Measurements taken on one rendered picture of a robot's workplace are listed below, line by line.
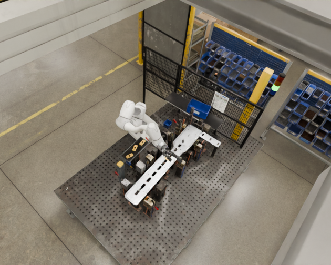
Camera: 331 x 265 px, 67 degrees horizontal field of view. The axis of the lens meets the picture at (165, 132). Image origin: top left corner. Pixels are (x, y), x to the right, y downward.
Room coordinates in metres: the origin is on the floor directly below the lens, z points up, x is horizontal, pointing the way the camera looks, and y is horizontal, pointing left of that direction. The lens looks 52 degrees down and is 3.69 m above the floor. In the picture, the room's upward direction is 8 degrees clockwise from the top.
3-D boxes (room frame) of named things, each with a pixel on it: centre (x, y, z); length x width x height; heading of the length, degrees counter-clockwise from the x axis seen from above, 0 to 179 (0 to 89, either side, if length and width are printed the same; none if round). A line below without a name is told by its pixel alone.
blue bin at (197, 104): (2.50, -0.42, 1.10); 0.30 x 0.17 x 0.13; 69
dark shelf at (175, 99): (2.53, -0.36, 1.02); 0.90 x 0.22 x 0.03; 59
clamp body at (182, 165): (1.62, -0.25, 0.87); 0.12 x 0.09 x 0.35; 59
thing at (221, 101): (2.48, -0.68, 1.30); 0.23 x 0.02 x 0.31; 59
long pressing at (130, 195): (1.64, -0.07, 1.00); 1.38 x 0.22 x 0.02; 149
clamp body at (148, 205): (1.06, 0.07, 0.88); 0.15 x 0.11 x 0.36; 59
